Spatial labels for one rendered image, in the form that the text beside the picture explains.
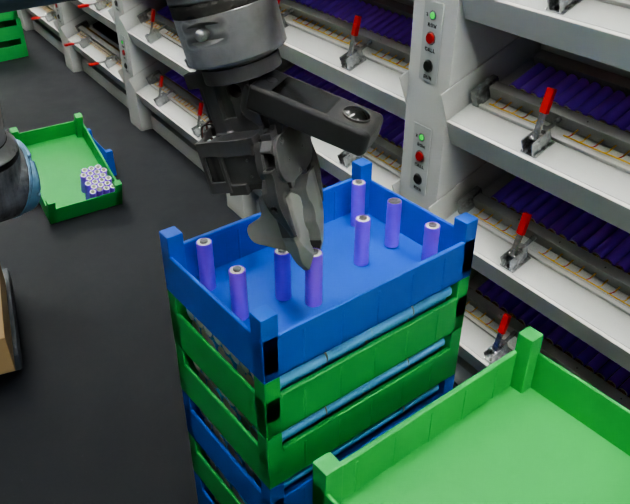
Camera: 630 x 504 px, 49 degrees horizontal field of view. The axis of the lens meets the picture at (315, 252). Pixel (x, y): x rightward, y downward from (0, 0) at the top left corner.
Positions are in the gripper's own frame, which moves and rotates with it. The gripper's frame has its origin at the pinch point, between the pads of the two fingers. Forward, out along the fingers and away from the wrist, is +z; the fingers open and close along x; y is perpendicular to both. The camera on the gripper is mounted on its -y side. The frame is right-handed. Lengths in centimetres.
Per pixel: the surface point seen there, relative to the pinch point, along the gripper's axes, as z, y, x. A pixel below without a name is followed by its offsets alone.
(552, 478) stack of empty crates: 23.9, -21.2, 3.9
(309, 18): -8, 33, -81
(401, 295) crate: 9.3, -5.5, -6.1
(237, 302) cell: 4.7, 9.5, 2.3
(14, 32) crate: -7, 210, -173
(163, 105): 17, 106, -119
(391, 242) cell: 9.2, -0.9, -17.5
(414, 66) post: -3, 4, -53
